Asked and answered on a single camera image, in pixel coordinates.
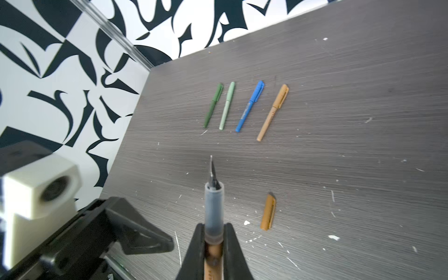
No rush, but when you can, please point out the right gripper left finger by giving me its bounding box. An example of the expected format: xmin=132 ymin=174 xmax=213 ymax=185
xmin=176 ymin=224 xmax=205 ymax=280

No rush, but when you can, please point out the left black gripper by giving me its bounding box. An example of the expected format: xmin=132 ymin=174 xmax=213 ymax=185
xmin=1 ymin=197 xmax=174 ymax=280

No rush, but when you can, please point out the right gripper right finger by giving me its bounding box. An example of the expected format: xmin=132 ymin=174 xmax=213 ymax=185
xmin=223 ymin=223 xmax=254 ymax=280

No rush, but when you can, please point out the tan pen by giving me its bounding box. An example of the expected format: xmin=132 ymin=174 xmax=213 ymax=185
xmin=204 ymin=156 xmax=225 ymax=280
xmin=257 ymin=84 xmax=289 ymax=142

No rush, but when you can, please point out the green pen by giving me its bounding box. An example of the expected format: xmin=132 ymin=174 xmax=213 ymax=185
xmin=219 ymin=82 xmax=236 ymax=131
xmin=204 ymin=83 xmax=224 ymax=128

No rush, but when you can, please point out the blue pen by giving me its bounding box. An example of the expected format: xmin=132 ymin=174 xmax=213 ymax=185
xmin=235 ymin=80 xmax=265 ymax=133

